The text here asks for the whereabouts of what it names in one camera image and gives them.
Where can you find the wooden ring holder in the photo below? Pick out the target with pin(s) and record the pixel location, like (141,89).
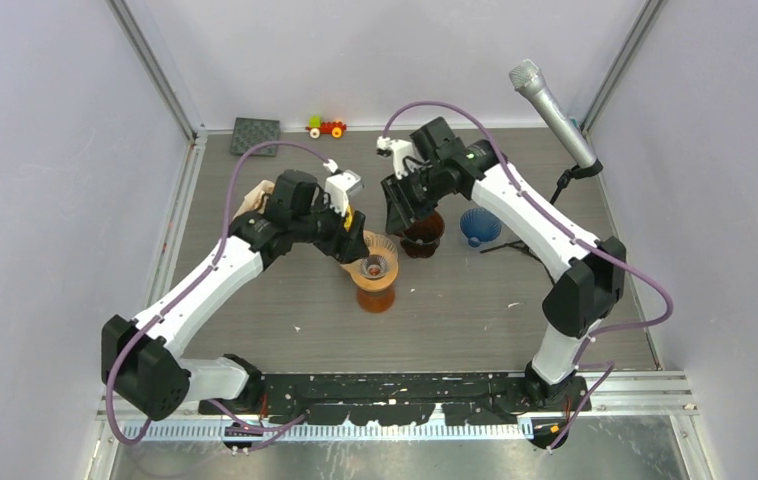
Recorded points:
(376,281)

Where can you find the yellow green window block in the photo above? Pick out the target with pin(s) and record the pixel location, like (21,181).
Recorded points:
(348,218)

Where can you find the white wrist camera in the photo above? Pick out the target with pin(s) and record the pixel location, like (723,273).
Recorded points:
(340,187)
(402,154)

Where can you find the clear glass dripper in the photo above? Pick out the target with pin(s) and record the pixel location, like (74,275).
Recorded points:
(382,259)

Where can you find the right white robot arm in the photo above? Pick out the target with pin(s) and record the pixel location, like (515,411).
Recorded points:
(587,277)

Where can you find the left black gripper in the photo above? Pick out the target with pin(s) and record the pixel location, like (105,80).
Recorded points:
(344,247)

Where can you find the amber glass carafe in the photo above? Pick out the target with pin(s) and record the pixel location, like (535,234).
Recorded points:
(376,301)

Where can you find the brown glass dripper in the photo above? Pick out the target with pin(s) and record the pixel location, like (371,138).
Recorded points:
(422,239)

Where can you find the coffee filter box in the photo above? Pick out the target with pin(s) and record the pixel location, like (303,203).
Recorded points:
(254,199)

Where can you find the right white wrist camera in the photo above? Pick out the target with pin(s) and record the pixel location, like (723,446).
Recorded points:
(402,154)

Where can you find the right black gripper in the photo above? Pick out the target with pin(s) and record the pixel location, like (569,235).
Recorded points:
(402,211)

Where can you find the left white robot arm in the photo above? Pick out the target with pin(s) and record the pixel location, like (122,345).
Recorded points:
(143,358)

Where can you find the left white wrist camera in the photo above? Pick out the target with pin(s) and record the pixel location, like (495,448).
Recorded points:
(340,187)

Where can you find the silver microphone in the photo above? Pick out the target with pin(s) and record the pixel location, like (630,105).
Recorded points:
(528,80)

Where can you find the blue dripper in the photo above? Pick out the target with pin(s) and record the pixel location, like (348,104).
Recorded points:
(479,226)

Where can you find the small toy train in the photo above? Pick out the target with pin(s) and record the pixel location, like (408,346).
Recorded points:
(318,127)

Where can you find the dark grey baseplate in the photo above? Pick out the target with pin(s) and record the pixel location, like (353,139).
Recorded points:
(248,132)

